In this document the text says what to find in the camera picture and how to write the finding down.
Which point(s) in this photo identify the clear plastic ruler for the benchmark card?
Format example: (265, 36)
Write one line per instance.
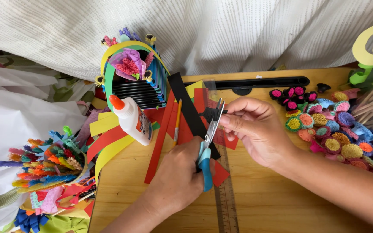
(226, 200)

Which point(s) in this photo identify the black plastic pencil tray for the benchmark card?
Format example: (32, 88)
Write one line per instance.
(264, 82)

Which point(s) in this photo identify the white plastic bag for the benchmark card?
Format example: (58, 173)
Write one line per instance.
(15, 123)

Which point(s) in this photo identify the yellow paper sheet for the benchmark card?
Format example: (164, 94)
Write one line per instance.
(195, 89)

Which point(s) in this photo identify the yellow foam rings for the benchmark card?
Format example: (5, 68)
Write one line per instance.
(366, 48)

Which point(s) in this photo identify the curved red paper strip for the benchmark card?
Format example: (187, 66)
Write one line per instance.
(105, 140)

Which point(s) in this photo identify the white striped cloth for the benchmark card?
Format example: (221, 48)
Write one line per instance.
(206, 32)

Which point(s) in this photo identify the black fringed paper strip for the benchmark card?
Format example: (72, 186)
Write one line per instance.
(209, 114)

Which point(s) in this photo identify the white glue bottle orange cap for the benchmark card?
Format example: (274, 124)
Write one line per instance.
(134, 121)

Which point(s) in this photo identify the pile of colourful paper flowers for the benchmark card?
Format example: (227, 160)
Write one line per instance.
(332, 129)

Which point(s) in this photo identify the heap of colourful paper scraps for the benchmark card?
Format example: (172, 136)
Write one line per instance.
(60, 204)

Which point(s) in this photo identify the long black paper strip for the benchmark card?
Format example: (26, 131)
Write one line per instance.
(186, 103)

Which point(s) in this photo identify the paper craft basket with flowers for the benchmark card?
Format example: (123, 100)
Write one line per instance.
(134, 84)

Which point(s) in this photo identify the yellow pencil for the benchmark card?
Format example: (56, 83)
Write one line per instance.
(177, 124)

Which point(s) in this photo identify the pot of fringed paper flowers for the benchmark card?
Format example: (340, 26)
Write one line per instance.
(49, 161)

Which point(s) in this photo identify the green paper pieces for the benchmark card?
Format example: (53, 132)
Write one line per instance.
(363, 76)

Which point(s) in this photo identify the person's left hand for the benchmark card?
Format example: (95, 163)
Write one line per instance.
(176, 174)

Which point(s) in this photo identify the long narrow red paper strip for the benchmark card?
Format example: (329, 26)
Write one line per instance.
(160, 142)

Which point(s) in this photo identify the short yellow paper strip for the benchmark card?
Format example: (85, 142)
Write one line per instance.
(104, 124)

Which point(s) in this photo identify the person's right hand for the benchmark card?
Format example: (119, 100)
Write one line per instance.
(261, 132)

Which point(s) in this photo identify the curved yellow paper strip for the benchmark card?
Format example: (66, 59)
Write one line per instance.
(112, 152)

